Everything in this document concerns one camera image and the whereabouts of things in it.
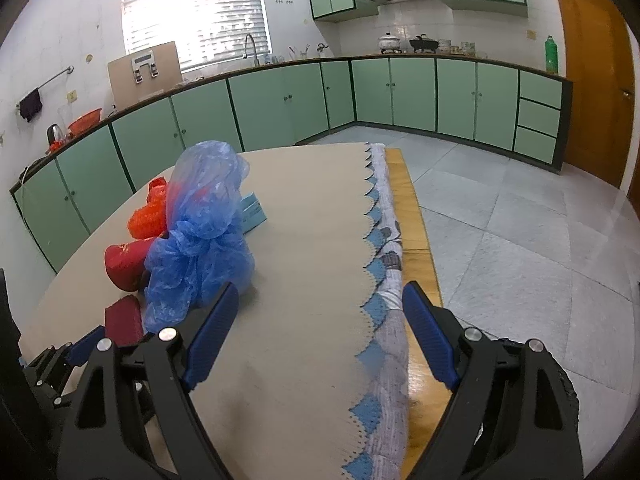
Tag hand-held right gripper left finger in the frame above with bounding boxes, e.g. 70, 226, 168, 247
56, 281, 240, 480

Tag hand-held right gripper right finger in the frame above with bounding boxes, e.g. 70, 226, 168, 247
402, 281, 586, 480

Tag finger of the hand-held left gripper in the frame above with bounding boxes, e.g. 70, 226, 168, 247
22, 325, 107, 408

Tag dark red packet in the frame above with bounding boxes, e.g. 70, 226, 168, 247
104, 296, 145, 347

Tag bright red envelope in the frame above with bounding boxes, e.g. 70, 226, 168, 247
104, 240, 153, 292

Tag blue plastic bag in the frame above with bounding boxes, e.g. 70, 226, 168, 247
142, 141, 257, 328

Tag teal paper box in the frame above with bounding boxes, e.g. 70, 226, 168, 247
239, 192, 267, 233

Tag orange mesh bag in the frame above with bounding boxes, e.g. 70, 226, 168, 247
127, 176, 173, 240

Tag grey patterned cloth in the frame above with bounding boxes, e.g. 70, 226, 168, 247
342, 144, 413, 480

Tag wooden table with beige cloth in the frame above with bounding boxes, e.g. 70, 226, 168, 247
20, 141, 388, 480

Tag red basin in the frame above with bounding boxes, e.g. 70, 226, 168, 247
67, 108, 103, 133

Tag green base cabinets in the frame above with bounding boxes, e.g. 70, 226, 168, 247
10, 54, 573, 276

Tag dark towel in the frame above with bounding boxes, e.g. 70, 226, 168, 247
19, 87, 45, 123

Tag cardboard box on counter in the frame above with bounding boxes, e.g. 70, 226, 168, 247
107, 41, 183, 106

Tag wooden door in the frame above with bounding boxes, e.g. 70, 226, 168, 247
549, 0, 640, 190

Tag green bottle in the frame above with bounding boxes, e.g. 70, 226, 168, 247
544, 35, 560, 75

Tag white window blind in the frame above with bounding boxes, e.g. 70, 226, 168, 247
121, 0, 271, 73

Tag metal towel rail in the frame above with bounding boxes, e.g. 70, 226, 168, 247
16, 65, 75, 109

